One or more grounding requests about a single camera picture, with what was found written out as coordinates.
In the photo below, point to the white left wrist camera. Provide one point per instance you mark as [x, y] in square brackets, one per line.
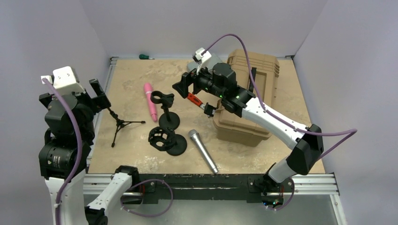
[65, 81]

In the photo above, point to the green handled screwdriver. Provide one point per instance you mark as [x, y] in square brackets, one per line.
[145, 57]

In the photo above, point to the black tripod shock mount stand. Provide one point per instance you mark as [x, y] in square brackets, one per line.
[120, 124]

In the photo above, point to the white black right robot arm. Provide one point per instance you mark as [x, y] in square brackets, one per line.
[305, 143]

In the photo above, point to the aluminium frame rail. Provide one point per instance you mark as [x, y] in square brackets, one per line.
[313, 201]

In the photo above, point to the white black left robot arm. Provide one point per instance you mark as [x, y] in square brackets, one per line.
[62, 159]

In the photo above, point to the red adjustable wrench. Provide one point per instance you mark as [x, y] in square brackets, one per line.
[196, 100]

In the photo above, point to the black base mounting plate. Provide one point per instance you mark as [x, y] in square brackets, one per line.
[251, 188]

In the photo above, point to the black round shock mount stand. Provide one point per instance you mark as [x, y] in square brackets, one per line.
[165, 139]

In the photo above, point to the pink microphone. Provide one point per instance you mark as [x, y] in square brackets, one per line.
[151, 106]

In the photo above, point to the black clip microphone stand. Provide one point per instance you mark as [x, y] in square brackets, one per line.
[168, 119]

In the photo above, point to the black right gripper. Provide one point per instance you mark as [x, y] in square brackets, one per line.
[187, 78]

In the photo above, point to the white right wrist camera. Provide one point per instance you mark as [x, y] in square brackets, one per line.
[202, 58]

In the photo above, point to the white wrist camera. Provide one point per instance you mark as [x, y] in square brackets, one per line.
[65, 81]
[202, 58]

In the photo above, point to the silver microphone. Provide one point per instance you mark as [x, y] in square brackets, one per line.
[195, 137]

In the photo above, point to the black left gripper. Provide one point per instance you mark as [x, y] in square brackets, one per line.
[99, 101]

